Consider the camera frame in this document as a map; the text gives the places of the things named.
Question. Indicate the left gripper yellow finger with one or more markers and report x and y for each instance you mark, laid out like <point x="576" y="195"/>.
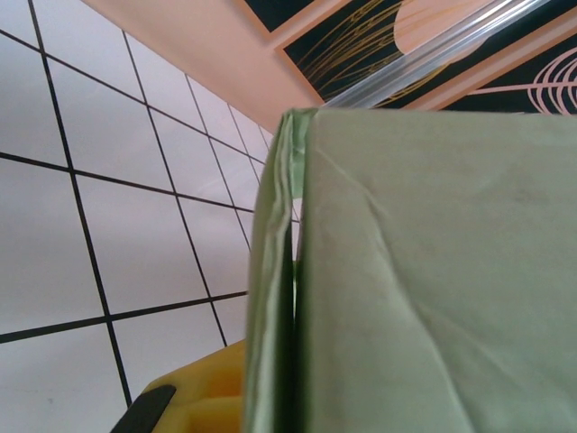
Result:
<point x="207" y="388"/>

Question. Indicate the light green paper box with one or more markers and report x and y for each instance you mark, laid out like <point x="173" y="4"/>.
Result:
<point x="405" y="270"/>

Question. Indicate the aluminium corner post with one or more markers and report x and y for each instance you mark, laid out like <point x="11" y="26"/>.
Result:
<point x="433" y="58"/>

